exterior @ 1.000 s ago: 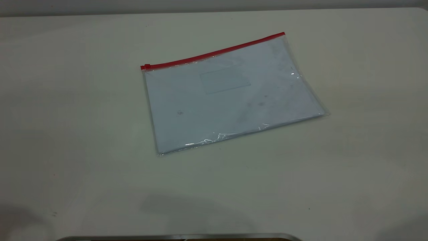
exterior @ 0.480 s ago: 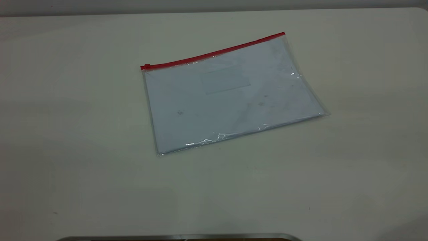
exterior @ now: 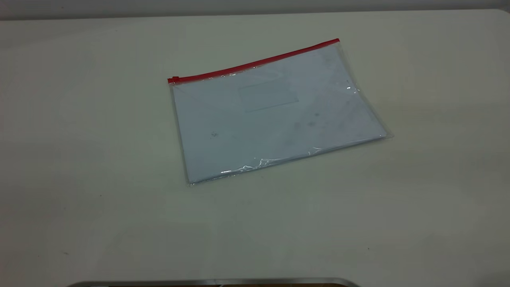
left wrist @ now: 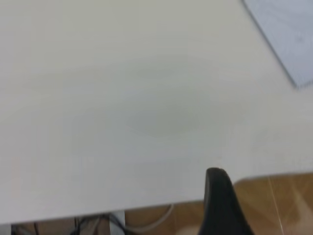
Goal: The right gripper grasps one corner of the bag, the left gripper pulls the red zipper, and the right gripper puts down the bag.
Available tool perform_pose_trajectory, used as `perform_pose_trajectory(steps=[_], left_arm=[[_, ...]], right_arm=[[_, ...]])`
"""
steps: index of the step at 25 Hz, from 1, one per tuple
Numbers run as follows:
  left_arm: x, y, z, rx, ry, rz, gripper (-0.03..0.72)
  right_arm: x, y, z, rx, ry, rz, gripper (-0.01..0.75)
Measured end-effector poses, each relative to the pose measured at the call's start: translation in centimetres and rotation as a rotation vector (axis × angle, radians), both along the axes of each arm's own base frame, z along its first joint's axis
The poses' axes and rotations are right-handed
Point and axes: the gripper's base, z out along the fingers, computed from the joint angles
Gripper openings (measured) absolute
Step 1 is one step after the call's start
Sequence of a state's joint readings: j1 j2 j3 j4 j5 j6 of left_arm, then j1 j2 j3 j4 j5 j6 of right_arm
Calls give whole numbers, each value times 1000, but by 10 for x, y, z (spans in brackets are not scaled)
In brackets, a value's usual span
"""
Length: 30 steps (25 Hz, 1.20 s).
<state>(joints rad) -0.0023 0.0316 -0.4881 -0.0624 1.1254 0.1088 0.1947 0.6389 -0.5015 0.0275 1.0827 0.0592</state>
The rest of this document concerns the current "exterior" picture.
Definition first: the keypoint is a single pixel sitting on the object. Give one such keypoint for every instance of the small red zipper slider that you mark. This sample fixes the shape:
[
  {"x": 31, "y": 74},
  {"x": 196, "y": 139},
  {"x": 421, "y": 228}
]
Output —
[{"x": 173, "y": 79}]

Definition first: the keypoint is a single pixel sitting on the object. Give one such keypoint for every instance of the clear zipper bag red strip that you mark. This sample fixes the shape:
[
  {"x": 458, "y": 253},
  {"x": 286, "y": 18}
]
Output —
[{"x": 271, "y": 119}]

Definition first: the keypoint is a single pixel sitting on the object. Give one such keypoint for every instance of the silver metal frame bar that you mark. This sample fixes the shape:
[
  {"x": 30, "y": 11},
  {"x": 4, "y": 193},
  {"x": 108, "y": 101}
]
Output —
[{"x": 215, "y": 282}]

